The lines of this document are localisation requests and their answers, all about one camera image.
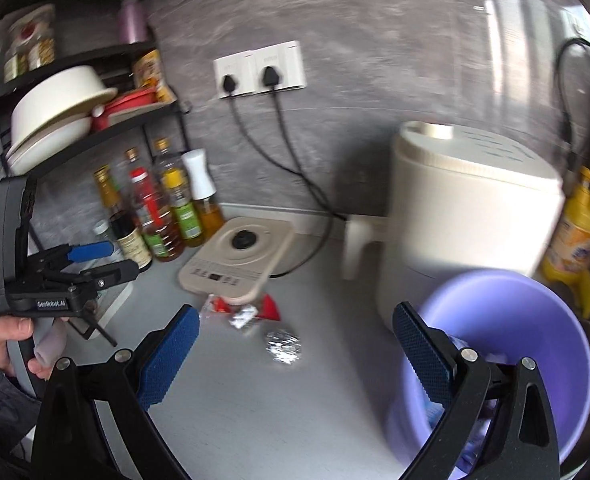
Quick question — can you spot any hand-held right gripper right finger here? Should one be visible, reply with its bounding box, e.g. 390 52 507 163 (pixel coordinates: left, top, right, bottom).
392 301 560 480

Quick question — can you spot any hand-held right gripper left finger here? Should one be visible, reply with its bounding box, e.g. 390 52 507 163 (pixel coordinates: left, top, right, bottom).
30 304 200 480

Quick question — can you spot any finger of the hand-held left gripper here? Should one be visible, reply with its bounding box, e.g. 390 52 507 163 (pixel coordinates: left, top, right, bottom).
50 258 140 292
30 240 116 269

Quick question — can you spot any red and white packet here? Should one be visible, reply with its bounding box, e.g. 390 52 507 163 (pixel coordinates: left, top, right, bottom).
201 296 236 319

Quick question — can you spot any silver foil wrapper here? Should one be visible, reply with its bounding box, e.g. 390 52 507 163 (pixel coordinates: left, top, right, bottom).
227 305 258 331

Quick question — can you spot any purple plastic bucket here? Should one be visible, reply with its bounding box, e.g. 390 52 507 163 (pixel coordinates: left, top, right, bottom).
385 268 590 480

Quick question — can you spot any foil ball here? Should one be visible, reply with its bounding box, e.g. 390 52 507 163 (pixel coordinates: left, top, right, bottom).
265 329 302 365

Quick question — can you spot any person's left forearm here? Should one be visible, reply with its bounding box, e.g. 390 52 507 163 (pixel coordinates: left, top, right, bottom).
0 350 44 461

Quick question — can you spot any person's left hand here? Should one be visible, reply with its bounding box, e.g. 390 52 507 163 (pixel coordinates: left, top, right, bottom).
0 318 50 381

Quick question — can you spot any small white pill bottle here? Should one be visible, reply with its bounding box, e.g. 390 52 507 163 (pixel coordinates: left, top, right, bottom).
93 220 120 252

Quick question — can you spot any white plastic tray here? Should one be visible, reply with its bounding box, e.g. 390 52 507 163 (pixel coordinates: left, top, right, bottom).
92 282 134 326

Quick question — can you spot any dark soy sauce bottle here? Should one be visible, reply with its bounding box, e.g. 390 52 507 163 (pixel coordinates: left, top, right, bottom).
93 165 154 274

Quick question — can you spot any red cap oil bottle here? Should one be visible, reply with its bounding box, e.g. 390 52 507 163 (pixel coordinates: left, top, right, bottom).
130 167 186 263

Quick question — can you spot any yellow cap green label bottle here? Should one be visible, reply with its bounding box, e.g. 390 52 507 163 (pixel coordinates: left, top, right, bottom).
164 169 203 248

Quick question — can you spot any white shallow pan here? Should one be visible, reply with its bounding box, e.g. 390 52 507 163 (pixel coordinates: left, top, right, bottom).
6 117 94 176

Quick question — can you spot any gold cap clear bottle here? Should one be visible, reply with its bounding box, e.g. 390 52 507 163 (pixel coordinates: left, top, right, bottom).
152 138 184 177

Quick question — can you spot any cream induction cooker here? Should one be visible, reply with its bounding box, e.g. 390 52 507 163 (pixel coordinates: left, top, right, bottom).
178 216 296 306

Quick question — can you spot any white top oil sprayer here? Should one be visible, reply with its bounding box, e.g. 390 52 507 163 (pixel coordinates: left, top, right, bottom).
181 148 226 241

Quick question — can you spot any black metal kitchen rack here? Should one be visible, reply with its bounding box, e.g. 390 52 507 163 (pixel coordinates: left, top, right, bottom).
0 35 194 347

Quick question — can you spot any cream air fryer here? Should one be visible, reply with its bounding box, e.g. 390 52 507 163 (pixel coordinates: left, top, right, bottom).
342 120 567 332

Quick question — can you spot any red plastic container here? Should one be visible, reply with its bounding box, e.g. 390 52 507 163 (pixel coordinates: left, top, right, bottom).
91 87 158 131

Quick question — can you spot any yellow snack packet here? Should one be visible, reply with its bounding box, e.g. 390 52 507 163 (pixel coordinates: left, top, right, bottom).
134 50 174 104

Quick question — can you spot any glass spice jar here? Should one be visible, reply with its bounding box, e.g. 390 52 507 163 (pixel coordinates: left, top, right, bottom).
27 35 57 71
3 45 28 84

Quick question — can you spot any yellow detergent bottle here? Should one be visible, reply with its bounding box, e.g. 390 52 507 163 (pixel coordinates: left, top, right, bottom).
540 165 590 312

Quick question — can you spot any clear lidded food container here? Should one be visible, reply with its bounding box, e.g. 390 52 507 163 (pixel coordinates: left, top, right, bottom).
8 4 57 44

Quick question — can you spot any black power cable with plug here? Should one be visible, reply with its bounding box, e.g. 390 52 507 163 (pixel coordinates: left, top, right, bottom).
221 74 348 222
261 67 336 279

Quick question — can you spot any white wall socket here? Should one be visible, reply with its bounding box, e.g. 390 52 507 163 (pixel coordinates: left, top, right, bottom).
213 51 257 100
253 40 306 94

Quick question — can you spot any black hanging cable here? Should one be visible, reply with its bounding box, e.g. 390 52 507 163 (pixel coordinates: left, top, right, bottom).
555 37 590 172

